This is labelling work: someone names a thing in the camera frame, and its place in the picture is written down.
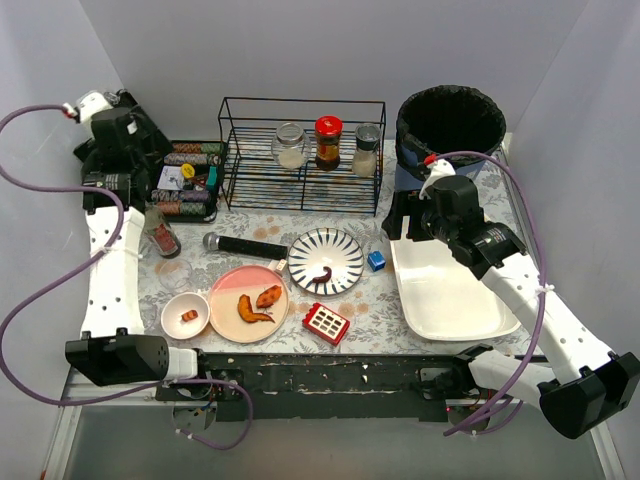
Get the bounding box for red lid chili sauce jar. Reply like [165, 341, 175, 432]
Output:
[314, 115, 343, 171]

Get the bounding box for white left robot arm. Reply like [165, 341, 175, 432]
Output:
[65, 91, 198, 386]

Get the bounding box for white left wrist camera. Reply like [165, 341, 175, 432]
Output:
[62, 90, 112, 124]

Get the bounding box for blue yellow poker chip stack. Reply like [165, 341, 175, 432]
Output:
[150, 189, 211, 203]

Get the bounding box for orange food slice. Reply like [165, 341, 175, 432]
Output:
[237, 294, 274, 323]

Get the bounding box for clear plastic cup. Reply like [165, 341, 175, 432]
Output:
[158, 259, 193, 293]

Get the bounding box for black poker chip case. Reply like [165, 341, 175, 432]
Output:
[82, 89, 229, 224]

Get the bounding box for black wire rack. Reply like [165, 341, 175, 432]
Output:
[218, 96, 386, 215]

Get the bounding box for blue bin with black bag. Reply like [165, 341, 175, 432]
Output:
[394, 85, 506, 191]

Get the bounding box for teal card box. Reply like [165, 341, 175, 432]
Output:
[205, 166, 218, 192]

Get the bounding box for purple poker chip stack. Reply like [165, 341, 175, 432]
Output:
[163, 152, 220, 166]

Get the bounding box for yellow dealer chip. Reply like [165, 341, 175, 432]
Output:
[181, 163, 195, 179]

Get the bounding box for dark sauce glass bottle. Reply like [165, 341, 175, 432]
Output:
[144, 204, 181, 259]

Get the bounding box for white rectangular basin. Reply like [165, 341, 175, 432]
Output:
[390, 239, 520, 342]

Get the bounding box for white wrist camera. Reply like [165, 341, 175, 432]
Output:
[62, 90, 112, 124]
[418, 154, 456, 200]

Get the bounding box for blue striped white plate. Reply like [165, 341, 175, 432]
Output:
[287, 228, 365, 296]

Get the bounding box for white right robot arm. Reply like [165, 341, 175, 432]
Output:
[382, 175, 639, 439]

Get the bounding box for red toy window block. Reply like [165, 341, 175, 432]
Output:
[302, 303, 350, 346]

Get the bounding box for red orange food piece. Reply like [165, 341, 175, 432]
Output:
[256, 285, 282, 309]

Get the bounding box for round glass jar with powder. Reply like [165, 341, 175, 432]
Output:
[271, 122, 311, 170]

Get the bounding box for black rhinestone microphone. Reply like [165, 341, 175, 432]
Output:
[202, 232, 288, 260]

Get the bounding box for blue toy brick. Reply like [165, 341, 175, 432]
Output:
[367, 251, 386, 272]

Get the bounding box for glass salt grinder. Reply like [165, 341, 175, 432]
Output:
[352, 123, 381, 178]

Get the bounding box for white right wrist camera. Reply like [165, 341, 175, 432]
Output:
[418, 154, 456, 200]

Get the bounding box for pink white plate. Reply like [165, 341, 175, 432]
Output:
[207, 265, 289, 344]

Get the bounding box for small white bowl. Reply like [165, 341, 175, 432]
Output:
[161, 292, 210, 340]

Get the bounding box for red tan poker chip stack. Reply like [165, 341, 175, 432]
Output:
[172, 141, 225, 155]

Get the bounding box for small sausage piece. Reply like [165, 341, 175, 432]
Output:
[181, 310, 198, 322]

